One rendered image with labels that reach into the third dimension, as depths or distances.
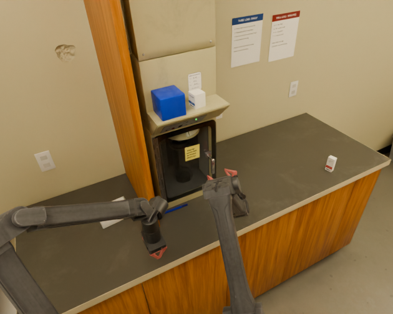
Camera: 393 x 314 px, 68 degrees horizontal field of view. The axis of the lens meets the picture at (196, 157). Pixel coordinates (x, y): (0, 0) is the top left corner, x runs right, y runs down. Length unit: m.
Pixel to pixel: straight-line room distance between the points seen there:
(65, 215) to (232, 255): 0.45
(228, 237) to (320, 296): 1.70
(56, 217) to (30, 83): 0.84
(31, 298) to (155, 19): 0.89
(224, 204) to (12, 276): 0.51
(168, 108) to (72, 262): 0.80
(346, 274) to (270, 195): 1.17
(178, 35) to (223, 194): 0.63
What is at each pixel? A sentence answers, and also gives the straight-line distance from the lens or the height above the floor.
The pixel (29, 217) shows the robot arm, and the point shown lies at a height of 1.56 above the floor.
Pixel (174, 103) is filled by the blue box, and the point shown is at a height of 1.57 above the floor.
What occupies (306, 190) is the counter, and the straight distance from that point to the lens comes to 1.70.
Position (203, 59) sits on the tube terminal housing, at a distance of 1.23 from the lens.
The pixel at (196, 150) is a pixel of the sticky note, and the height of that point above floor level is 1.26.
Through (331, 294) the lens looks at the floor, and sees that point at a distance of 2.48.
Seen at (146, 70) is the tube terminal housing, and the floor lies 1.67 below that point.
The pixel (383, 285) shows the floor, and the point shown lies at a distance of 2.67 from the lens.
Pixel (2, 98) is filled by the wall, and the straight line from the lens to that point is 1.57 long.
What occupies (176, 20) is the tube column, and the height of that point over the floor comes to 1.83.
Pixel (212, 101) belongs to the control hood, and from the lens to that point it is 1.25.
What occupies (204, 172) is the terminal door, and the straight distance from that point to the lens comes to 1.49.
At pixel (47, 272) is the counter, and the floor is 0.94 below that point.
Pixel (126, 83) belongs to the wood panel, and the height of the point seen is 1.68.
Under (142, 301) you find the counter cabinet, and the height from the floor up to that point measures 0.71.
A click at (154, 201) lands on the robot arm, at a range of 1.07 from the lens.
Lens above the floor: 2.06
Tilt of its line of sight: 37 degrees down
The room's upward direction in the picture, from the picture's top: 3 degrees counter-clockwise
